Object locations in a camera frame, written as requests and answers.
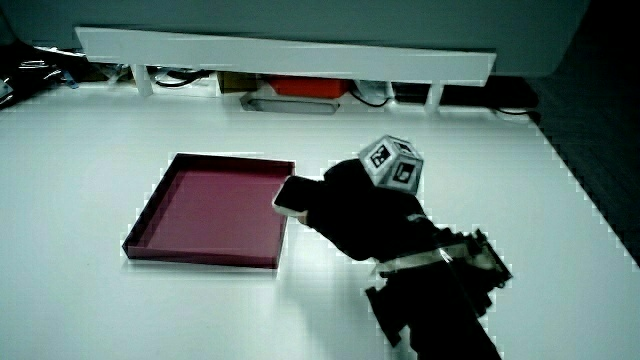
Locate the person's right hand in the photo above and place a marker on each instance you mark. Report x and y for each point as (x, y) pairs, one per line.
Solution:
(360, 215)

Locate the black and white eraser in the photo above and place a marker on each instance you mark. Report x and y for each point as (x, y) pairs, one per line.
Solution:
(294, 195)

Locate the grey oblong tray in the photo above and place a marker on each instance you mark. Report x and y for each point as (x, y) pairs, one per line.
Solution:
(290, 105)

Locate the orange box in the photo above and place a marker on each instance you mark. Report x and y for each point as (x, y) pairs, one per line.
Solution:
(309, 86)

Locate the dark red square tray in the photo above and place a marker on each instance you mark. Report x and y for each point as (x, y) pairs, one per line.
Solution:
(220, 215)

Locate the white shelf riser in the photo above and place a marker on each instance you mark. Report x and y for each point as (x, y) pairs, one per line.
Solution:
(280, 56)

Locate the brown cardboard box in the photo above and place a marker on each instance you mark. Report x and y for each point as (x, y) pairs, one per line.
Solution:
(237, 81)

